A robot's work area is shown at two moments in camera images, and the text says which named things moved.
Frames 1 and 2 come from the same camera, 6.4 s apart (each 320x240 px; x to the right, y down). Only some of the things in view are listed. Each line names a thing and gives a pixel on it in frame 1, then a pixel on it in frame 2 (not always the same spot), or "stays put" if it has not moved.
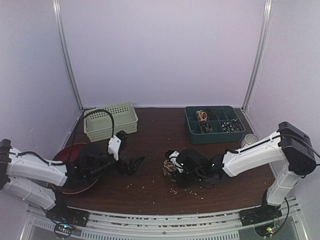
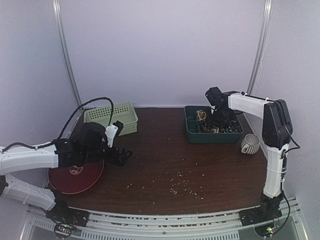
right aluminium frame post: x=262 y=47 stays put
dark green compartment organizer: x=213 y=124 stays put
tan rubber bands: x=202 y=115 stays put
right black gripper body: x=179 y=176 → x=221 y=116
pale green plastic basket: x=98 y=125 stays put
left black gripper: x=132 y=167 → x=122 y=158
